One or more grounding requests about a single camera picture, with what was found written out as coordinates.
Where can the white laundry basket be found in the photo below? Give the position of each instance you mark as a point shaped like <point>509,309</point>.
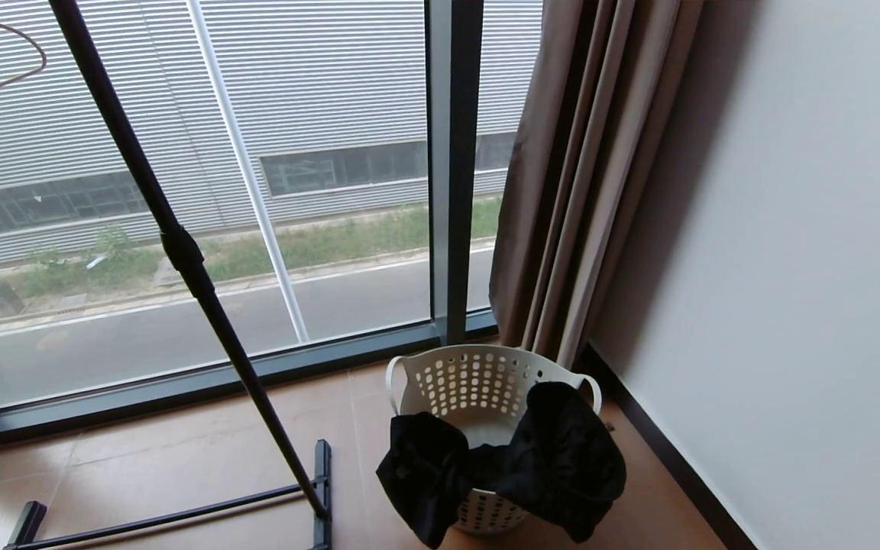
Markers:
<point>470,374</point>

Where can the heap of clothes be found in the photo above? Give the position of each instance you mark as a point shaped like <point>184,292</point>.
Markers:
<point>562,458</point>

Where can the black clothes rack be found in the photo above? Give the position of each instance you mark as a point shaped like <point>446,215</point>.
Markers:
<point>184,256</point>

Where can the brown curtain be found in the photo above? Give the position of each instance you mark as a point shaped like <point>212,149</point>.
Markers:
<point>562,191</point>

